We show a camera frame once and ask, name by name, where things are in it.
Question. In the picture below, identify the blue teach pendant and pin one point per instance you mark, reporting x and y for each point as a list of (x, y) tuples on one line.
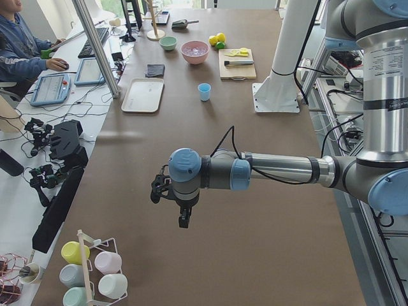
[(89, 73), (51, 90)]

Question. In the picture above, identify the grey folded cloth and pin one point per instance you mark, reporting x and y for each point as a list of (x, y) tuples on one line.
[(155, 70)]

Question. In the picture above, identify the yellow lemon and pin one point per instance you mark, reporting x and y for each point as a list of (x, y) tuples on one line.
[(221, 37), (212, 40)]

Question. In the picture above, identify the steel muddler black tip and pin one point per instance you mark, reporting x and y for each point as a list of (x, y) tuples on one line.
[(238, 63)]

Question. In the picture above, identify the metal ice scoop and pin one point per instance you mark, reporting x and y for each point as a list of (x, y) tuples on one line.
[(182, 24)]

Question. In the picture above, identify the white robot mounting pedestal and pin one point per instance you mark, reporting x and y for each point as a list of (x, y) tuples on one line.
[(278, 92)]

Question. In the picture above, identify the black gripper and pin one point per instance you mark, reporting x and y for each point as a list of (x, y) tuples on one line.
[(185, 203)]

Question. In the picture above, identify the white wire cup rack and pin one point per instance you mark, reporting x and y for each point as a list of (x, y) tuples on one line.
[(90, 248)]

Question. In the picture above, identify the green bowl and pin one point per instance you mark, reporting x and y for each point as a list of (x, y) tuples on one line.
[(168, 43)]

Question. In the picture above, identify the aluminium frame post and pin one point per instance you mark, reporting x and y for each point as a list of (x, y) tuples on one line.
[(89, 28)]

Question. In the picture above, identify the light blue plastic cup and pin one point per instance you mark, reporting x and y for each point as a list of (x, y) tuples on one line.
[(204, 90)]

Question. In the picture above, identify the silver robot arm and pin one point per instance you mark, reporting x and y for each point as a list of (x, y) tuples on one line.
[(376, 176)]

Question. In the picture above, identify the mint cup in rack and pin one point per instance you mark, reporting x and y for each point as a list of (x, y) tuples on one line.
[(75, 296)]

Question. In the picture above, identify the pink cup in rack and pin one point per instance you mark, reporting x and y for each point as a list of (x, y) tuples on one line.
[(108, 262)]

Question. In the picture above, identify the grey cup in rack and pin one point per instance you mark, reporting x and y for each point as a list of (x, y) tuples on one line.
[(72, 275)]

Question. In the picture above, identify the green lime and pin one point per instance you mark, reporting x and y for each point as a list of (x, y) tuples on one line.
[(220, 45)]

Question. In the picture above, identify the lemon slice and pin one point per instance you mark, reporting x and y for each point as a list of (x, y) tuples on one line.
[(244, 51), (233, 53)]

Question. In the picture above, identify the pink bowl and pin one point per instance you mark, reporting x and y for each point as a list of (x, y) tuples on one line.
[(195, 52)]

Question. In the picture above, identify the yellow cup in rack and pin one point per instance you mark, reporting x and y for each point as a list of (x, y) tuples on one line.
[(71, 253)]

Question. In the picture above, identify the cream rabbit tray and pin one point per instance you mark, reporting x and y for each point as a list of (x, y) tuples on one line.
[(143, 95)]

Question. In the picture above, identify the white cup in rack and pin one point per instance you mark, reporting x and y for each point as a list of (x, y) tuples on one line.
[(113, 286)]

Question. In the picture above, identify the wooden cutting board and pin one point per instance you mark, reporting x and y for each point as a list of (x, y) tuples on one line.
[(235, 72)]

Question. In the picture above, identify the wooden cup stand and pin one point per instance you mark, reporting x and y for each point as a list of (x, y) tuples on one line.
[(155, 34)]

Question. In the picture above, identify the seated person blue hoodie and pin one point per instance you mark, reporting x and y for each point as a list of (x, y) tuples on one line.
[(21, 60)]

